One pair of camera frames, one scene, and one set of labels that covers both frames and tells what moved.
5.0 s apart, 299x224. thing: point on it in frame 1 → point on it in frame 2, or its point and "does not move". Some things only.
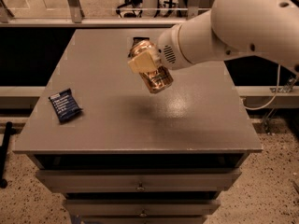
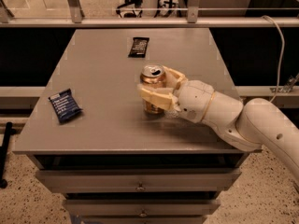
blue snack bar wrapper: [64, 105] does not move
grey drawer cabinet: [117, 153] does not move
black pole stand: [8, 131] does not move
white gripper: [167, 49] → [194, 101]
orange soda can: [154, 79] → [152, 75]
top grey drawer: [193, 180] does not move
